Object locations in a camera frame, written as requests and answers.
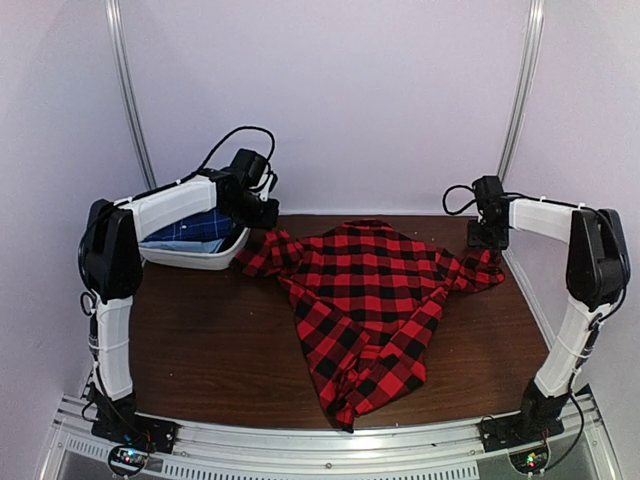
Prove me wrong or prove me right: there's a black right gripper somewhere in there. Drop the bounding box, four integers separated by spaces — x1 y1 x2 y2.
468 216 510 248

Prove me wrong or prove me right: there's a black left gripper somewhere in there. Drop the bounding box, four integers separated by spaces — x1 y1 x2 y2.
225 189 279 229

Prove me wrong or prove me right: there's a white plastic basin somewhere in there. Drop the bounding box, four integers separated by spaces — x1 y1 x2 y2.
139 228 251 271

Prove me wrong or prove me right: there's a red black plaid shirt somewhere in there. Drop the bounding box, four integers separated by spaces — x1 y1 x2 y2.
234 220 505 432

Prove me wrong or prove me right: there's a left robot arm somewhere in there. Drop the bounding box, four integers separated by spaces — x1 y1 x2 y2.
78 169 279 401

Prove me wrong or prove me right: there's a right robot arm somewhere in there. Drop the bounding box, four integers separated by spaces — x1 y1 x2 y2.
467 193 631 442

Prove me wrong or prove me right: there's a blue plaid shirt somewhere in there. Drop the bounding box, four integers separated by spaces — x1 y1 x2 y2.
140 209 234 243

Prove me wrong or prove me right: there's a light blue shirt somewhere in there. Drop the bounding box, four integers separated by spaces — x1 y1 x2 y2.
138 238 225 254

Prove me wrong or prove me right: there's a right circuit board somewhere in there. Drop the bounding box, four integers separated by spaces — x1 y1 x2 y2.
509 446 550 475

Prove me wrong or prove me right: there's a circuit board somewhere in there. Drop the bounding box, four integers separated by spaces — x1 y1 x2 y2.
106 445 149 477
509 446 550 475

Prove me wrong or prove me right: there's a left circuit board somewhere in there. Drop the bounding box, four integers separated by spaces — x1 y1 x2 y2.
106 445 149 477

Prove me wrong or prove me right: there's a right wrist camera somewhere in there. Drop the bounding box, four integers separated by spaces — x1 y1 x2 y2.
471 175 504 217

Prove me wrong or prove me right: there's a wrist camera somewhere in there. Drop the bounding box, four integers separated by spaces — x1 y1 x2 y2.
471 175 504 217
230 149 278 193

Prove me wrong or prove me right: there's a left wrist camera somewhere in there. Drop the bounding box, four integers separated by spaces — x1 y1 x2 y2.
230 149 278 193

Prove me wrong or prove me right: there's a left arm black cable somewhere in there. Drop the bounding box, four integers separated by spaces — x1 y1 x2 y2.
74 126 277 321

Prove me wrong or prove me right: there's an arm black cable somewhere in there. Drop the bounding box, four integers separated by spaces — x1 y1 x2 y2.
442 184 632 326
74 126 277 321

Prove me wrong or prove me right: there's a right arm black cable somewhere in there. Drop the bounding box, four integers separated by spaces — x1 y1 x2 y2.
442 184 632 326

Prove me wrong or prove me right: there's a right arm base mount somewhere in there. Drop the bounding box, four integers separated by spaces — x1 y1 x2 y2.
477 380 570 452

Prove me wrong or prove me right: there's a left aluminium frame post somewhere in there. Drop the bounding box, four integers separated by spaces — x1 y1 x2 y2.
104 0 157 190

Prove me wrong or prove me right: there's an aluminium frame post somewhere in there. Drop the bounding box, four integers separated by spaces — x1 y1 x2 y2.
104 0 157 190
497 0 545 181

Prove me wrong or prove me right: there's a right aluminium frame post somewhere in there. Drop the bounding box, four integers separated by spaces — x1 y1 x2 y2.
497 0 545 181

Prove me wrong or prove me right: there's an aluminium front rail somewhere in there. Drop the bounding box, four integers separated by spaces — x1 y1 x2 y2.
36 393 621 479

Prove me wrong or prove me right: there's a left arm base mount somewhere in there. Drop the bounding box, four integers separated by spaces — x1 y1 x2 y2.
83 382 178 454

